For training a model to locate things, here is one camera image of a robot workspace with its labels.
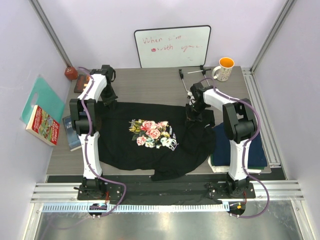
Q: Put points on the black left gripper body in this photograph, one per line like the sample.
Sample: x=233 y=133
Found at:
x=108 y=95

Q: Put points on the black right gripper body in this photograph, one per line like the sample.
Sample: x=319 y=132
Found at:
x=193 y=111

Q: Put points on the orange brown cover book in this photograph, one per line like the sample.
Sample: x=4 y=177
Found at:
x=81 y=83

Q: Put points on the black t shirt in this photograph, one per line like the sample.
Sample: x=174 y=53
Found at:
x=141 y=136

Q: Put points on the white mug orange inside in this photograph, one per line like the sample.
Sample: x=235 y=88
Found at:
x=223 y=71

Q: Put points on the blue cover book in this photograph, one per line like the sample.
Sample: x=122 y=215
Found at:
x=73 y=140

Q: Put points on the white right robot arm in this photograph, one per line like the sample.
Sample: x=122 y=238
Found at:
x=241 y=125

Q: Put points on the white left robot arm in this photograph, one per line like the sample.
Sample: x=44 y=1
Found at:
x=87 y=124

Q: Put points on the red brown die block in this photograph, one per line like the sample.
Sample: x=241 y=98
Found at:
x=71 y=73

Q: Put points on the teal plastic cutting board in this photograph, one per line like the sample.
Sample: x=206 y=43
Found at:
x=44 y=96

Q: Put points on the white folded t shirt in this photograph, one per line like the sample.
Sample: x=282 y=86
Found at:
x=225 y=169

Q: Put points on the small whiteboard with red writing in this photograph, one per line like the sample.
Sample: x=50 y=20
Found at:
x=173 y=47

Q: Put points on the red white cover book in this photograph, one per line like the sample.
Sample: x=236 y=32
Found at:
x=43 y=126

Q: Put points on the navy folded t shirt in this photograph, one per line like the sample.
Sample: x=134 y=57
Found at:
x=222 y=145

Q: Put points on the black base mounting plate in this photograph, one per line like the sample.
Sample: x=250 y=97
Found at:
x=186 y=188

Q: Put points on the black wire book stand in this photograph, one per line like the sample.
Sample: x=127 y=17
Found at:
x=201 y=70

